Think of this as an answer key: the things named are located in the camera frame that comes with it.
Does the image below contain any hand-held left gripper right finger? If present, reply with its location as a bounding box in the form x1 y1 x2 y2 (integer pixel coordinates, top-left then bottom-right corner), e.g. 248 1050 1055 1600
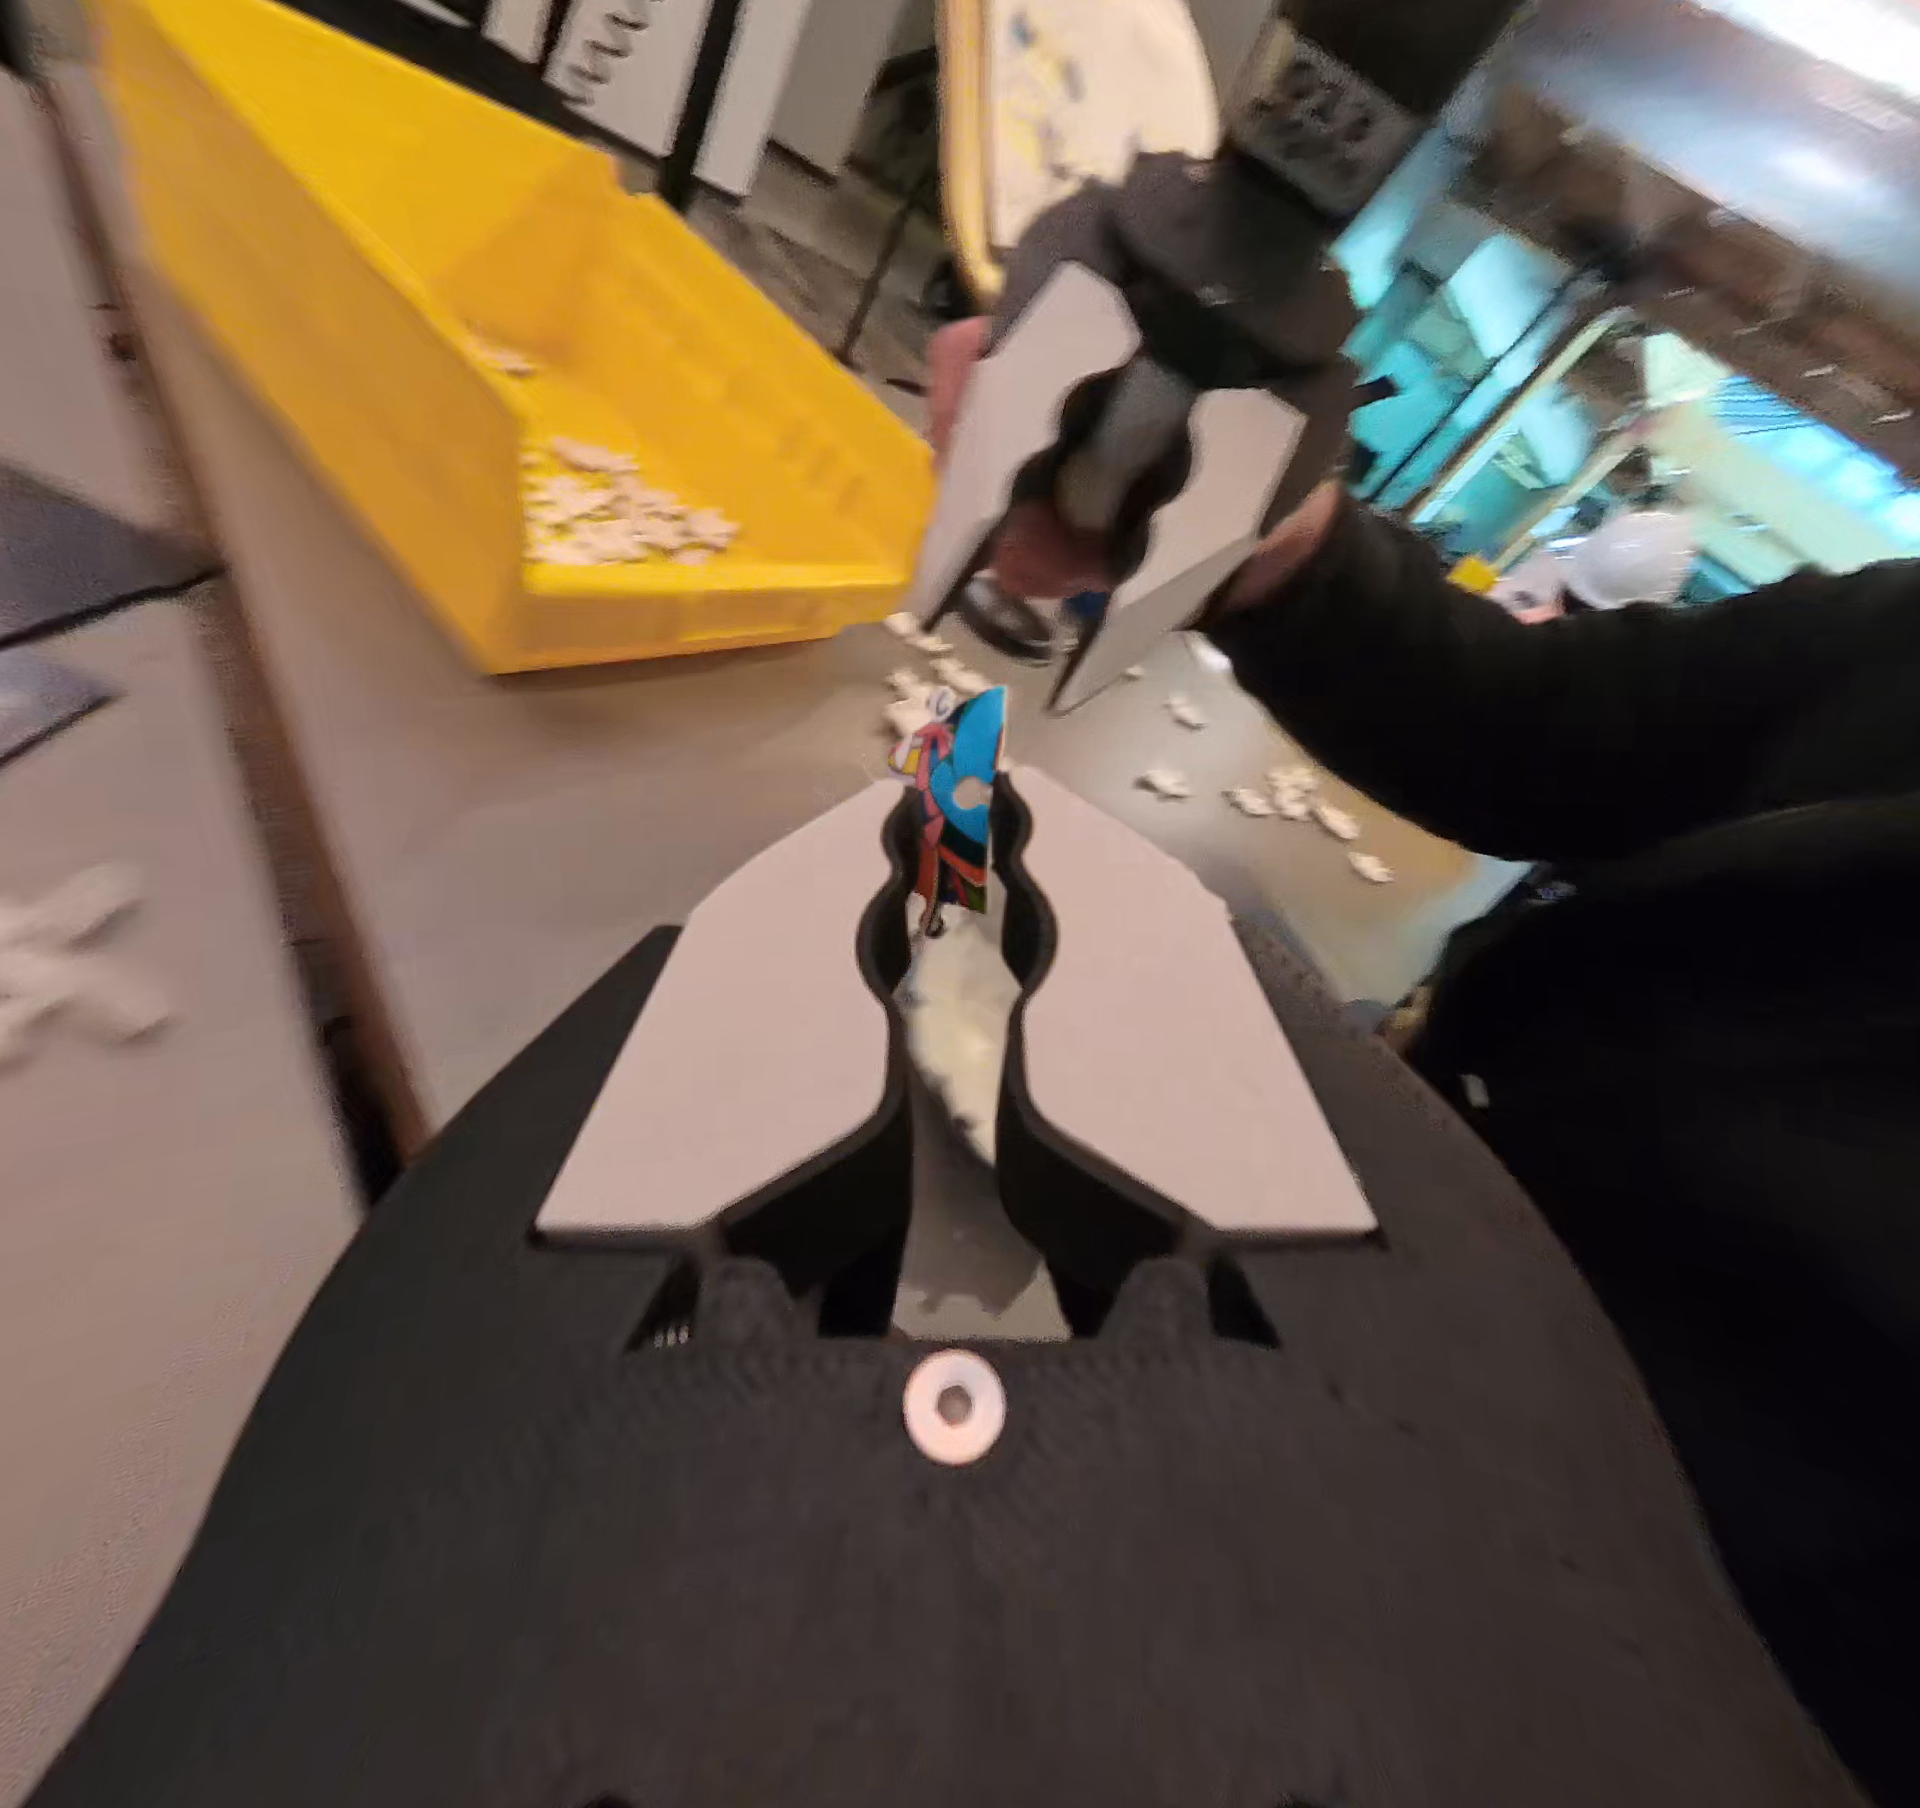
989 770 1382 1240

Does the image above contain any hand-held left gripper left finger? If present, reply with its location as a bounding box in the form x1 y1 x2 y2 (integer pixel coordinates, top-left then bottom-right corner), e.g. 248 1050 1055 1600
533 779 917 1238

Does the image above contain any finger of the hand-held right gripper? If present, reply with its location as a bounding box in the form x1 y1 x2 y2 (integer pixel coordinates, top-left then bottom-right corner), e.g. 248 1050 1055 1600
1046 386 1309 717
912 261 1145 635

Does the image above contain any partly built white puzzle ball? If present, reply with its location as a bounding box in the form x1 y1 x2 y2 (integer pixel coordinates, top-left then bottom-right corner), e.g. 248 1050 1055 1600
884 682 1039 1172

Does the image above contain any person's right forearm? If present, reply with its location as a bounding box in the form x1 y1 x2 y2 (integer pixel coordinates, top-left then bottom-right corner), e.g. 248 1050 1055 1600
1195 483 1920 868

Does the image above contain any heap of white puzzle pieces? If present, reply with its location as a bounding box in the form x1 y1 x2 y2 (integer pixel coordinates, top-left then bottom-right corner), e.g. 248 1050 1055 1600
461 330 741 570

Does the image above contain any person's right hand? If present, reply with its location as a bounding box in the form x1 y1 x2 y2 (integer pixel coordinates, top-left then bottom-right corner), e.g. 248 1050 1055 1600
924 314 1347 627

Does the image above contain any white hard hat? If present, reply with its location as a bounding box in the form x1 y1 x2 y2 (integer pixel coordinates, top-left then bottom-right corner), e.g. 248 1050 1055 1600
1563 505 1699 613

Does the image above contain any wooden-edged white table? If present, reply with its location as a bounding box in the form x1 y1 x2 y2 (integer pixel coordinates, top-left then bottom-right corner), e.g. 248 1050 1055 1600
0 68 437 1766

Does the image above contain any yellow plastic bin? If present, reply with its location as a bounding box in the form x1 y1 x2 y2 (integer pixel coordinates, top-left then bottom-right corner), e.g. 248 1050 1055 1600
51 0 942 679

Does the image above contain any pile of clear plastic caps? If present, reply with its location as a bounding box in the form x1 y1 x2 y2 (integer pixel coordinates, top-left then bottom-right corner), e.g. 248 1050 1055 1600
0 861 180 1063

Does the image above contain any black mat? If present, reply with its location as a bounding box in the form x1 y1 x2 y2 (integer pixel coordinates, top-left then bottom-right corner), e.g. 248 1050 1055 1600
0 464 216 647
0 651 119 768

